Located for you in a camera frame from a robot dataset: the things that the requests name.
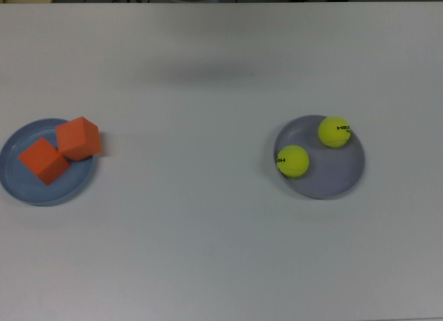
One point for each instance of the blue plate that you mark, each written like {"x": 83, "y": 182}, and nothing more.
{"x": 27, "y": 189}

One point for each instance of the purple plate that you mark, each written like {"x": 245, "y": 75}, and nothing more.
{"x": 332, "y": 175}

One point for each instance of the yellow-green tennis ball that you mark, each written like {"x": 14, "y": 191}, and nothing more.
{"x": 334, "y": 131}
{"x": 293, "y": 161}

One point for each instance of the orange foam cube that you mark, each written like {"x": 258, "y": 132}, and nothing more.
{"x": 79, "y": 137}
{"x": 43, "y": 160}

